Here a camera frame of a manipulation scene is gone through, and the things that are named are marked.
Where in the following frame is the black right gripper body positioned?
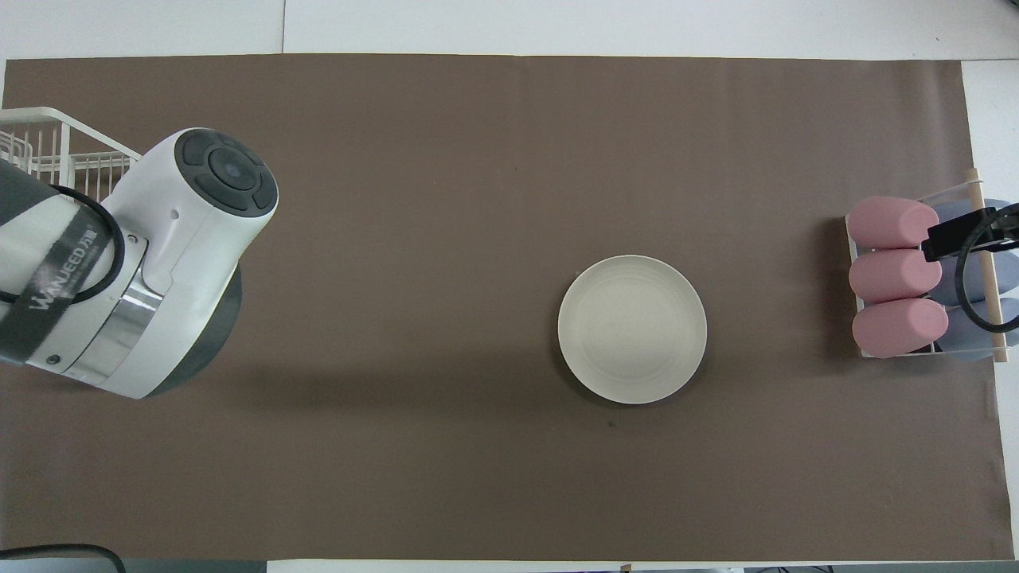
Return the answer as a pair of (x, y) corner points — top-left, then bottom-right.
(923, 203), (1019, 262)

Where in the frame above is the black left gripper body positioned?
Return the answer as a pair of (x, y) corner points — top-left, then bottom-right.
(151, 267), (244, 399)

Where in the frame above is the cream round plate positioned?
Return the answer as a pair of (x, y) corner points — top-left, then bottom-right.
(557, 255), (708, 405)

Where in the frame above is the blue plastic cup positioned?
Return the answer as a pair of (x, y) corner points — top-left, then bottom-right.
(931, 199), (1019, 255)
(927, 253), (1019, 306)
(927, 298), (1019, 363)

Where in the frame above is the wooden cup holder rack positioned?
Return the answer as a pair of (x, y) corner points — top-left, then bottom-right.
(845, 169), (1010, 363)

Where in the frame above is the pink plastic cup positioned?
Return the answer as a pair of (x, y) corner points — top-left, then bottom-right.
(846, 197), (940, 249)
(849, 249), (943, 305)
(852, 298), (950, 359)

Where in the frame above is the brown table mat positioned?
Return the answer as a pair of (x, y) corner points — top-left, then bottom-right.
(0, 53), (1016, 562)

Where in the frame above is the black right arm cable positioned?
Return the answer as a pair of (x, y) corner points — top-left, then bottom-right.
(954, 203), (1019, 335)

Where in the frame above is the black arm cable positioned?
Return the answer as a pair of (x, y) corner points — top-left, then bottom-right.
(0, 185), (127, 305)
(954, 203), (1019, 335)

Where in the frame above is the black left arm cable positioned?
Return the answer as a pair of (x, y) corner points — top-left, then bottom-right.
(0, 185), (127, 305)

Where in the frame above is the thin black cable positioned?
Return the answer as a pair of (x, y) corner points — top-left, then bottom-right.
(0, 544), (128, 573)

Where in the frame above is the white wire dish rack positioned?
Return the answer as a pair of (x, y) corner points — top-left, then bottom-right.
(0, 107), (143, 182)

